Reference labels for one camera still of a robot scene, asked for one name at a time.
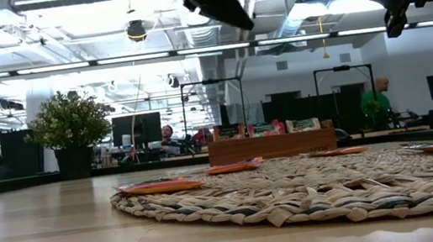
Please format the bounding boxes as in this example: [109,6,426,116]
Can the round woven placemat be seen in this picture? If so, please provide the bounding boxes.
[107,135,433,242]

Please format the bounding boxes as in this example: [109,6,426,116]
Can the wooden three-compartment tray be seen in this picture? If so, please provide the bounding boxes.
[205,124,340,169]

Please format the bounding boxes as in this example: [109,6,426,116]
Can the black partition panel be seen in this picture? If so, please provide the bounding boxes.
[0,124,47,181]

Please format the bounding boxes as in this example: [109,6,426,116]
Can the green potted plant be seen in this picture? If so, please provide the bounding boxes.
[18,84,121,186]

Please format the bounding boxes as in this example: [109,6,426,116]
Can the silver ventilation duct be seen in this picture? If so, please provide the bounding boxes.
[180,9,236,113]

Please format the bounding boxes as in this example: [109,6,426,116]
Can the black hanging spotlight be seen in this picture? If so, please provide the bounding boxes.
[124,18,149,45]

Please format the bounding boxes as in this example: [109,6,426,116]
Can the black metal gantry frame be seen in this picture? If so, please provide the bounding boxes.
[312,60,380,124]
[177,73,251,145]

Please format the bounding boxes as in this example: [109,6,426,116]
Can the yellow hanging pendant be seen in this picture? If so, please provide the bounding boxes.
[316,15,330,60]

